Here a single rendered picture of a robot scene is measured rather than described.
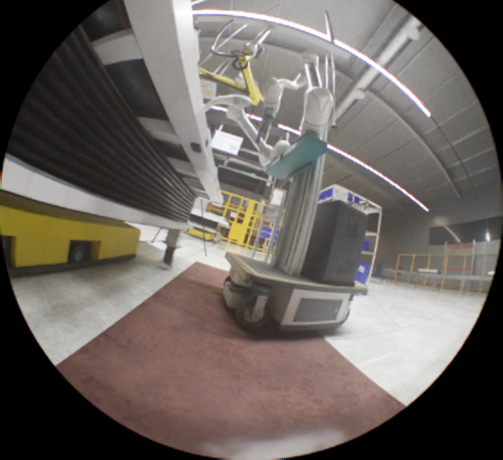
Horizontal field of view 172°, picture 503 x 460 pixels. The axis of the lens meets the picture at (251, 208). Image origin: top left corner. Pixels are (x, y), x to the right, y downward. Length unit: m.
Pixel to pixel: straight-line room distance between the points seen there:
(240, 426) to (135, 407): 0.24
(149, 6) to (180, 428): 0.83
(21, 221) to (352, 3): 10.37
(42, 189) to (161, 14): 0.41
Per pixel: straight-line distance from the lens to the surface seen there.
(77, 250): 1.04
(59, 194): 0.46
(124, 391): 0.53
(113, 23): 0.71
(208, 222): 5.65
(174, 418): 0.50
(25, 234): 0.79
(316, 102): 0.98
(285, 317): 0.88
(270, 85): 1.10
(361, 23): 10.15
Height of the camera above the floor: 0.46
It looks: 11 degrees up
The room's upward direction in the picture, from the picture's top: 17 degrees clockwise
